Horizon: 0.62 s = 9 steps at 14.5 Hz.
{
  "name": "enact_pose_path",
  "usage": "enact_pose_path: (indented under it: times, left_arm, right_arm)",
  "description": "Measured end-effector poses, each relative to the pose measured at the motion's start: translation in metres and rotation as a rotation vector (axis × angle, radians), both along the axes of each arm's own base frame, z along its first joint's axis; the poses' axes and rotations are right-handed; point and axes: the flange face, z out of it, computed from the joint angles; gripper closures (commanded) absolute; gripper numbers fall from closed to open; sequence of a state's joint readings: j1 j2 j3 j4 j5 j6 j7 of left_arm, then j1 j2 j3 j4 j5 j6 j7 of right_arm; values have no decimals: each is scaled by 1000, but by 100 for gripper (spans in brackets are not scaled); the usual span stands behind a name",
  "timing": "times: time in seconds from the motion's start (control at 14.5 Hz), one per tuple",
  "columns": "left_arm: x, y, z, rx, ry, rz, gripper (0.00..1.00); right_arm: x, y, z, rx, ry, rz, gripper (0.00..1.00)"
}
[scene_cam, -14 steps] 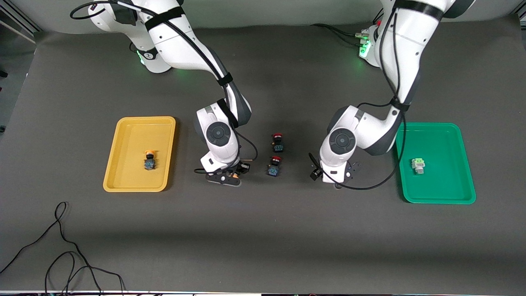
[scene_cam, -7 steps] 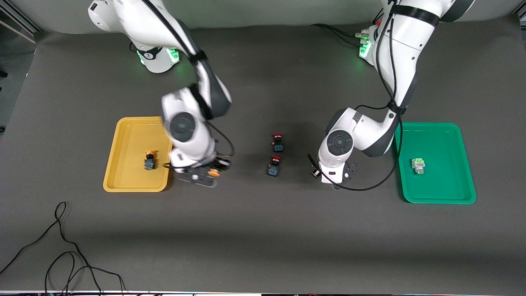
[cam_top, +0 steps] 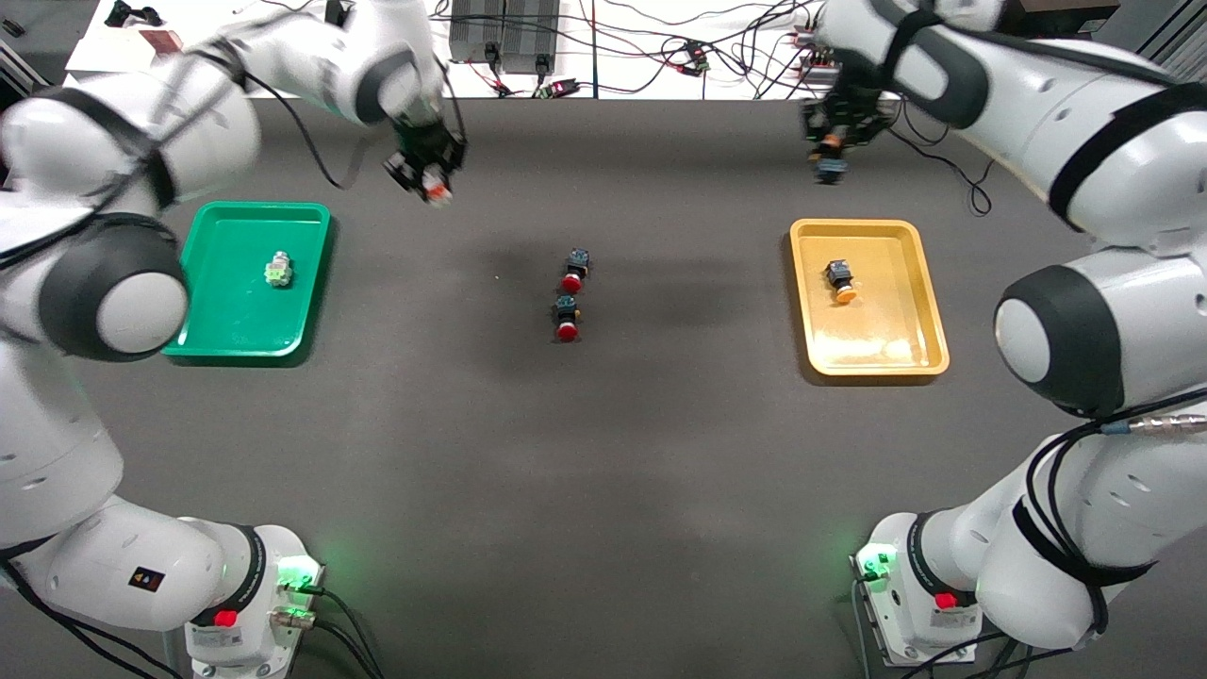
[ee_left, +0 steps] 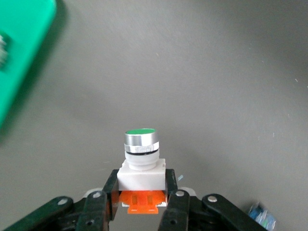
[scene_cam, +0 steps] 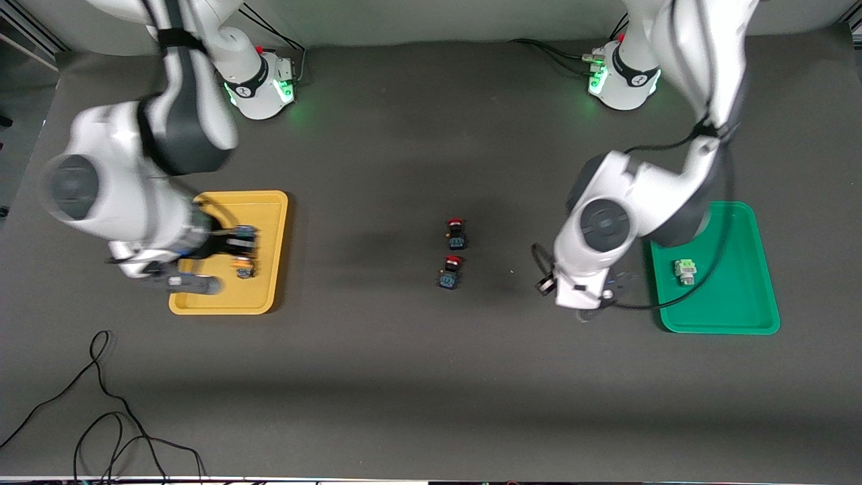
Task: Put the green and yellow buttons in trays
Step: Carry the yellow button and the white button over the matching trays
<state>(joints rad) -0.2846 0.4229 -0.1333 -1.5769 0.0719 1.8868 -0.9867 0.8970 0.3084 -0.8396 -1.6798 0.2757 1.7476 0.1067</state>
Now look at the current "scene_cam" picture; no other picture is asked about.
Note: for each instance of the green plastic tray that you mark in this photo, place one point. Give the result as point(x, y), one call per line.
point(741, 303)

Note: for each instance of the yellow push button switch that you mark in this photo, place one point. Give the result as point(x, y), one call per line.
point(246, 232)
point(244, 272)

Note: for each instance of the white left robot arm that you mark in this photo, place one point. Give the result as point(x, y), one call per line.
point(606, 222)

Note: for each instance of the dark grey table cloth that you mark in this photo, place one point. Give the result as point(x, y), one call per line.
point(431, 404)

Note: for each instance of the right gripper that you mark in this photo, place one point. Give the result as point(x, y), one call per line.
point(217, 244)

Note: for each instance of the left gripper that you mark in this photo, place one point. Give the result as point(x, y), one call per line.
point(540, 285)

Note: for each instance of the aluminium frame rail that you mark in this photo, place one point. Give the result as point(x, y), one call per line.
point(34, 34)

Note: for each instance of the red push button switch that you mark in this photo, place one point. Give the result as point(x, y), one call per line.
point(456, 237)
point(449, 276)

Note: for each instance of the green white push button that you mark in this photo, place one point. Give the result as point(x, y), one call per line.
point(685, 271)

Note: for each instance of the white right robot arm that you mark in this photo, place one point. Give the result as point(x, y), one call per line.
point(101, 182)

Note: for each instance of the yellow plastic tray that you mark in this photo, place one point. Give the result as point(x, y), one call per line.
point(262, 215)

